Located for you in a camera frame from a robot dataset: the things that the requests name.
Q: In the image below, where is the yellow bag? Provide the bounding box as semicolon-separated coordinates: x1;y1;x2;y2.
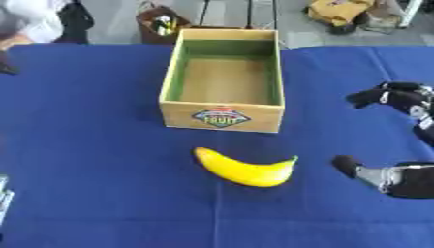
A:
305;0;377;27

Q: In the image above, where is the tan cardboard box green inside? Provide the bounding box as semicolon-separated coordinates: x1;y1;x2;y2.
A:
157;28;287;134

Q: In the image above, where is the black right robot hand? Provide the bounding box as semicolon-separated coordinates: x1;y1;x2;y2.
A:
330;80;434;200

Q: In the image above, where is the person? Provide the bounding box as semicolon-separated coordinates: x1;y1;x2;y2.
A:
0;0;75;76

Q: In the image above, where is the black tripod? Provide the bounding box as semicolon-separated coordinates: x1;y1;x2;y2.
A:
197;0;280;31

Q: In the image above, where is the yellow toy banana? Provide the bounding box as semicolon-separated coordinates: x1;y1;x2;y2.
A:
191;146;300;188

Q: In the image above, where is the brown bag with bottles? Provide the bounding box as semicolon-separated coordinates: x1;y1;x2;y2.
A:
134;4;194;45

